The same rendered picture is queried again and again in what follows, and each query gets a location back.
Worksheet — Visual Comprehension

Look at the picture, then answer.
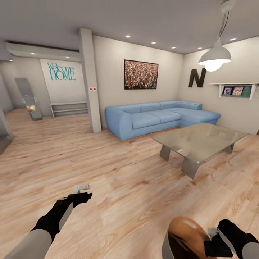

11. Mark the trash can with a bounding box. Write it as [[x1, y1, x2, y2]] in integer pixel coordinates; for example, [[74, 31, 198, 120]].
[[162, 216, 217, 259]]

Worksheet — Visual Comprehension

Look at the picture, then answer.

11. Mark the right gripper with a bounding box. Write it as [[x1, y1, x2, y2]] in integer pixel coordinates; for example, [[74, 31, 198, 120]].
[[203, 236, 233, 258]]

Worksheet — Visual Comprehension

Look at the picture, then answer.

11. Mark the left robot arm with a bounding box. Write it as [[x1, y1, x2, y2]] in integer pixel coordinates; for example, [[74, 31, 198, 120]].
[[3, 185, 92, 259]]

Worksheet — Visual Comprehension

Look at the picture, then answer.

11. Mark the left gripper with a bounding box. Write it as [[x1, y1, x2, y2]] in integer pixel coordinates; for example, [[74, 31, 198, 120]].
[[68, 192, 92, 206]]

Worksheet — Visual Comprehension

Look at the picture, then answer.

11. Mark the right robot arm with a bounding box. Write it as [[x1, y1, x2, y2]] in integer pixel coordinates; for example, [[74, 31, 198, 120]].
[[203, 219, 259, 259]]

